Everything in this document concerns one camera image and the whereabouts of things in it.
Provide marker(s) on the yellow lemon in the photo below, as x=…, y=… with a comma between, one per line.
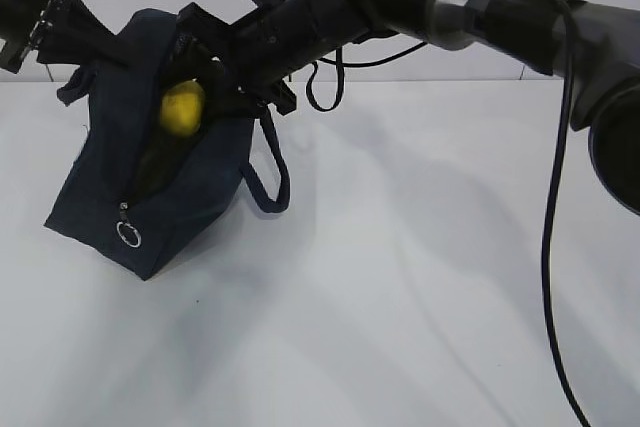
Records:
x=182, y=109

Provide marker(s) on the dark navy fabric lunch bag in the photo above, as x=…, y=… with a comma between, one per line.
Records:
x=137, y=194

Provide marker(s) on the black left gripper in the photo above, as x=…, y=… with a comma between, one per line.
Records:
x=80, y=36

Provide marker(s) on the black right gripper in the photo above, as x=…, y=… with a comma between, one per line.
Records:
x=250, y=48

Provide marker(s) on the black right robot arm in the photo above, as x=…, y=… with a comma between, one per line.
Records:
x=594, y=47

